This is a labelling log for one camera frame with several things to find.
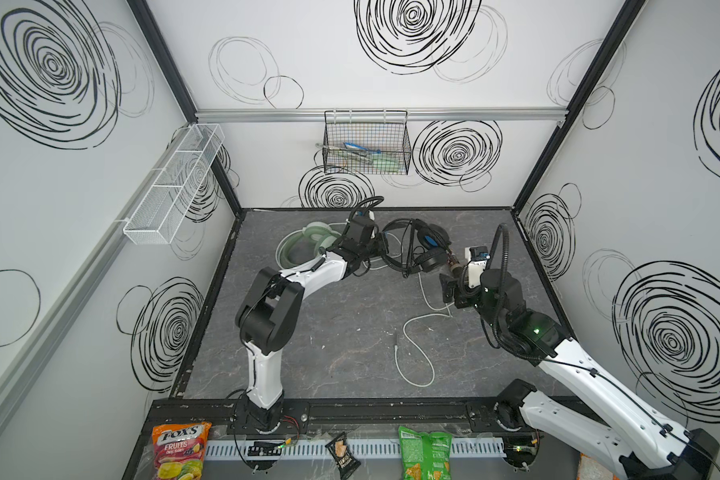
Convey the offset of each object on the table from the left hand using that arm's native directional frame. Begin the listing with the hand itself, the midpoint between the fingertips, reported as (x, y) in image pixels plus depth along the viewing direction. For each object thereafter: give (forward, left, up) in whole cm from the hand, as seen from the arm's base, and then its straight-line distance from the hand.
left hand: (393, 238), depth 92 cm
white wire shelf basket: (-1, +69, +9) cm, 70 cm away
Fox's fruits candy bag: (-55, +49, -10) cm, 74 cm away
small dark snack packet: (-56, +11, -12) cm, 58 cm away
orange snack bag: (-55, -43, -11) cm, 70 cm away
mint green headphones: (+6, +33, -15) cm, 36 cm away
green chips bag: (-54, -7, -10) cm, 55 cm away
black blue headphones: (-1, -6, -1) cm, 6 cm away
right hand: (-17, -15, +8) cm, 24 cm away
